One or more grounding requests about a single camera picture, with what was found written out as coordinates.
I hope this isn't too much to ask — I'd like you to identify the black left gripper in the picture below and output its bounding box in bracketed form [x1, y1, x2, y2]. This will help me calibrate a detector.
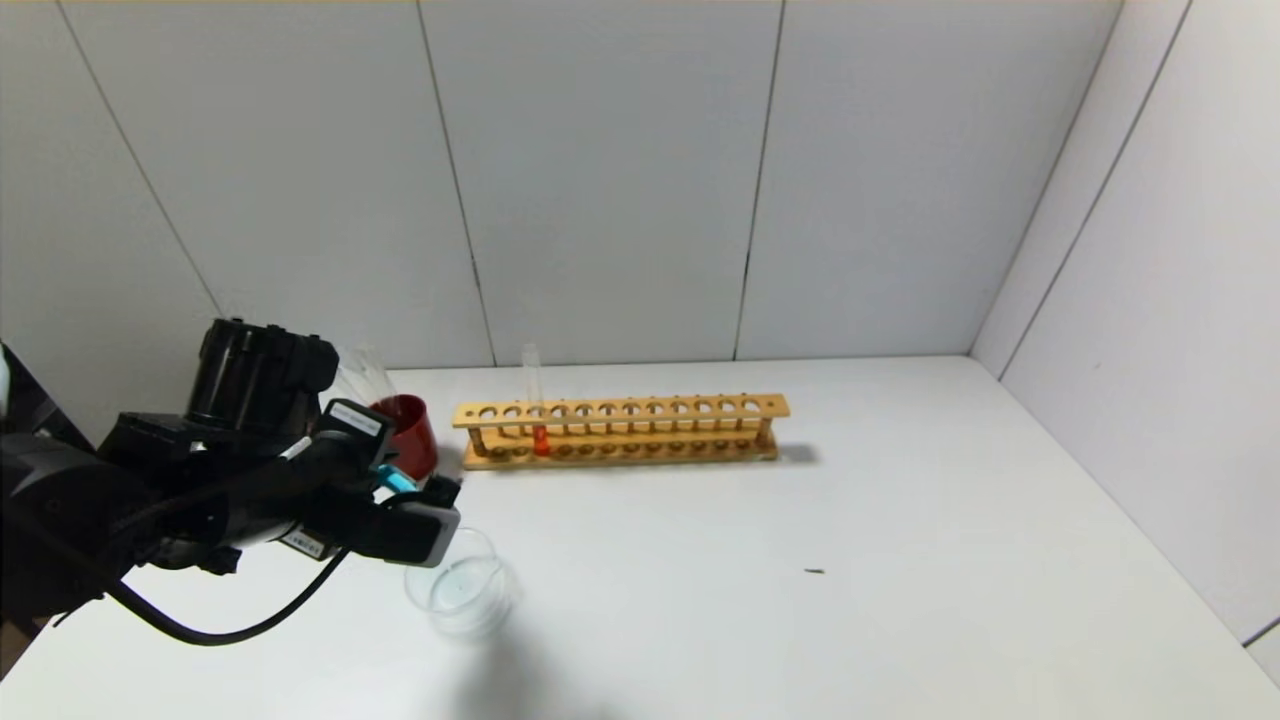
[278, 398, 420, 512]

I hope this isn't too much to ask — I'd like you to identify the blue pigment test tube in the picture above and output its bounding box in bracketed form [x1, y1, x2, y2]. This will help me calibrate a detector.
[368, 460, 423, 498]

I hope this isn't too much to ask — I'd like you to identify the red pigment test tube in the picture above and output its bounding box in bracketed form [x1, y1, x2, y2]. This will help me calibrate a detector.
[522, 344, 552, 458]

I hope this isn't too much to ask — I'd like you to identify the wooden test tube rack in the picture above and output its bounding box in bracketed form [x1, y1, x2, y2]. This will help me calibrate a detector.
[453, 393, 791, 471]

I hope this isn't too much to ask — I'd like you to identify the red cup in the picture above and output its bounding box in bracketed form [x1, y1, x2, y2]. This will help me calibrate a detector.
[370, 395, 440, 481]

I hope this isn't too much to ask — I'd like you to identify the clear glass petri dish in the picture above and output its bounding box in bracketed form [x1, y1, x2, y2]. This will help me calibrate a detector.
[404, 527, 521, 638]

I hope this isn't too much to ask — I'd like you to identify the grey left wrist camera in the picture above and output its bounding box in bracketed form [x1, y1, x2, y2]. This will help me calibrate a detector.
[380, 498, 462, 569]

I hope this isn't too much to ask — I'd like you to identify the black cable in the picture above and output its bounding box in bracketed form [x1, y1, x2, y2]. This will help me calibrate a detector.
[55, 545, 351, 647]

